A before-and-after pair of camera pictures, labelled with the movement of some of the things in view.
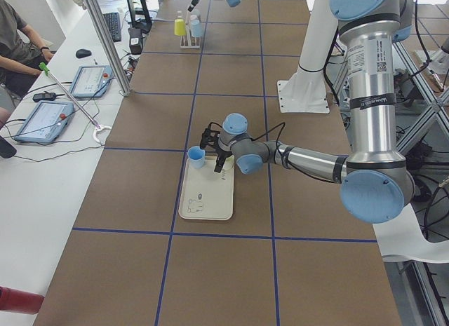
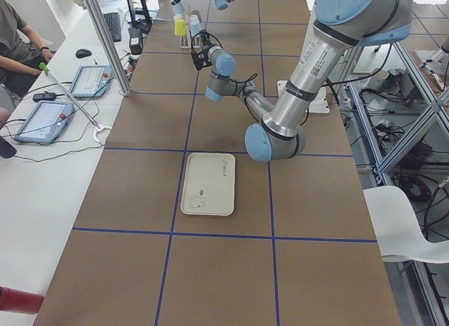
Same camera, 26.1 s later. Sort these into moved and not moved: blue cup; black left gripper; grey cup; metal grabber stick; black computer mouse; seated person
Moved: black left gripper; blue cup
Not moved: grey cup; seated person; black computer mouse; metal grabber stick
